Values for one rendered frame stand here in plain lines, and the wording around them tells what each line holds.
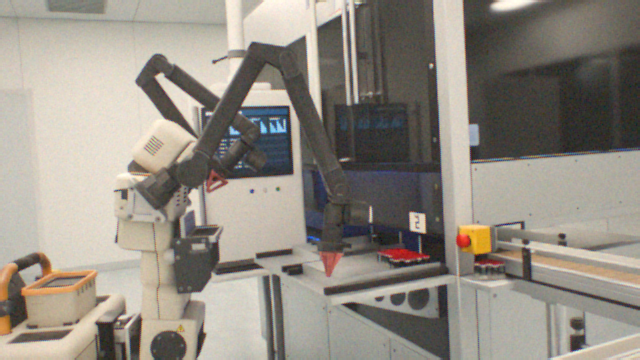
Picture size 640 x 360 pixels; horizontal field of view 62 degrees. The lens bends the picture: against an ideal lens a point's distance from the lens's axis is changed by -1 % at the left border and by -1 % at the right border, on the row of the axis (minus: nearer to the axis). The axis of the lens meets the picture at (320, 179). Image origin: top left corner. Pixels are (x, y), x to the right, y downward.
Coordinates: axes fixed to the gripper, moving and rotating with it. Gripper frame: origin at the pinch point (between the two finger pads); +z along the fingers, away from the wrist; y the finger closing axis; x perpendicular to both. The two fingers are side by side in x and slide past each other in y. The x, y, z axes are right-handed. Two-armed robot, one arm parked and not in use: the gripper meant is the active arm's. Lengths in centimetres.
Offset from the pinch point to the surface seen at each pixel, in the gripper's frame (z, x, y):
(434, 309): 9.8, -0.9, 37.1
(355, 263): -0.6, 19.8, 19.1
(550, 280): -6, -36, 46
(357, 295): 3.8, -10.7, 4.1
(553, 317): 5, -33, 52
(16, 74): -122, 543, -144
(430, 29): -74, -5, 23
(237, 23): -94, 94, -11
